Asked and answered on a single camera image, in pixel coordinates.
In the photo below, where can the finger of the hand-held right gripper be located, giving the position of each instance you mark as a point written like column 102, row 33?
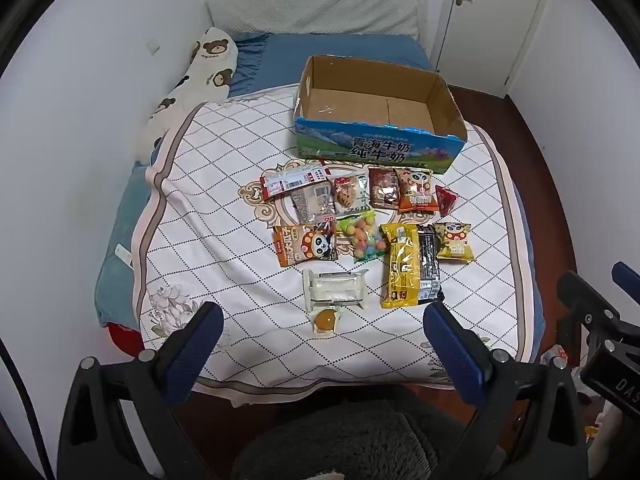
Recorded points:
column 627, row 277
column 582, row 295

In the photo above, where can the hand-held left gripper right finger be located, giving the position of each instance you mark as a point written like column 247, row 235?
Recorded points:
column 452, row 352

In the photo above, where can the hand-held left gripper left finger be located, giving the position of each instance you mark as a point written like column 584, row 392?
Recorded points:
column 196, row 345

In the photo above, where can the long black snack packet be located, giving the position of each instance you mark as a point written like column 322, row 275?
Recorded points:
column 430, row 265

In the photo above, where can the long yellow snack packet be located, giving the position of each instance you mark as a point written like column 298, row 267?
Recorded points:
column 400, row 270

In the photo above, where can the yellow panda snack packet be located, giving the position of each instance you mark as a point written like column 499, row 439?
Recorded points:
column 455, row 242

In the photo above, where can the white cake packet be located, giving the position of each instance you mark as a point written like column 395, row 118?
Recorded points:
column 335, row 287

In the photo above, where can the wide orange panda packet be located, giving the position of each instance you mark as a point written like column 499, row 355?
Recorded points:
column 300, row 245

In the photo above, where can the colourful candy ball bag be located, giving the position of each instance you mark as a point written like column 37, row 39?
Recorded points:
column 362, row 237

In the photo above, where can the orange panda snack packet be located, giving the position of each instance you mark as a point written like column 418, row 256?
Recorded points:
column 415, row 190

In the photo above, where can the clear bun packet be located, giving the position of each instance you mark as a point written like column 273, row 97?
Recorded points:
column 312, row 203

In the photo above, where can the white nut snack packet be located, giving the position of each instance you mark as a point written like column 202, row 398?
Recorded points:
column 350, row 192

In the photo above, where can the printed cardboard box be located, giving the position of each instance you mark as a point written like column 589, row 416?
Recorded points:
column 375, row 152

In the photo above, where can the red cloth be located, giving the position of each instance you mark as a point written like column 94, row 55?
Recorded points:
column 125, row 338

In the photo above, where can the white quilted blanket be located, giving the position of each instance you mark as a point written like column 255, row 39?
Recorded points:
column 225, row 240

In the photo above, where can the white fabric tag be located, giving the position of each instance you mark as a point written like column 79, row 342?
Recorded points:
column 123, row 255

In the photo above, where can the egg yolk packet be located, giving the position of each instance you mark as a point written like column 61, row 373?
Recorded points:
column 325, row 320

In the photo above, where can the teal blue blanket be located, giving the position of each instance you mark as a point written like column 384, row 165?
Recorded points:
column 120, row 220

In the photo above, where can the red triangular snack packet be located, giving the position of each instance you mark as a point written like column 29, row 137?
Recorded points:
column 445, row 200

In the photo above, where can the brown snack packet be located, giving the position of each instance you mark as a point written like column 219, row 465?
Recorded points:
column 384, row 187

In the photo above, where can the red white label packet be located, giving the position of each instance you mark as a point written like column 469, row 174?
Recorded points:
column 292, row 180

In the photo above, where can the bear print pillow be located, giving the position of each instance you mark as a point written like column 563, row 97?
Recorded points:
column 210, row 60

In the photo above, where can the white door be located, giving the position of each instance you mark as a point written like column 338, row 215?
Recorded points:
column 490, row 25

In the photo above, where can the white pillow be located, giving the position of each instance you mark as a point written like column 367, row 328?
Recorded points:
column 320, row 10

